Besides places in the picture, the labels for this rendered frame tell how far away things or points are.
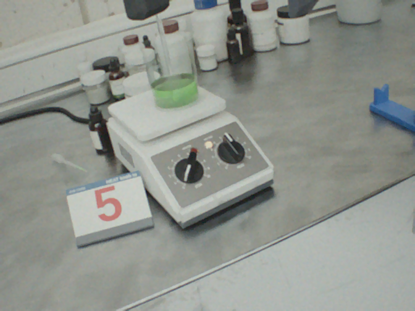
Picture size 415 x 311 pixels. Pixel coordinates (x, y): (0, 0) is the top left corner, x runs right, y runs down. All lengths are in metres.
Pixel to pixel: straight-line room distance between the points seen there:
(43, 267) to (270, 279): 0.24
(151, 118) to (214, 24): 0.42
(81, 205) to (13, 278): 0.11
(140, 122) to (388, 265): 0.32
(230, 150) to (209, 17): 0.46
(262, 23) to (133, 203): 0.55
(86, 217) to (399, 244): 0.34
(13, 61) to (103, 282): 0.60
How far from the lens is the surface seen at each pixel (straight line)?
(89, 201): 0.56
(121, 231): 0.53
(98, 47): 1.00
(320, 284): 0.44
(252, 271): 0.46
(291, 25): 1.01
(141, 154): 0.54
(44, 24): 1.02
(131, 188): 0.55
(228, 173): 0.53
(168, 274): 0.47
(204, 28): 0.95
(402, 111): 0.70
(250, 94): 0.80
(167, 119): 0.55
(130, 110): 0.60
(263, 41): 0.99
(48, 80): 1.00
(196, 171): 0.52
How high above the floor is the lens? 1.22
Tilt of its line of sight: 30 degrees down
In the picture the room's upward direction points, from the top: 10 degrees counter-clockwise
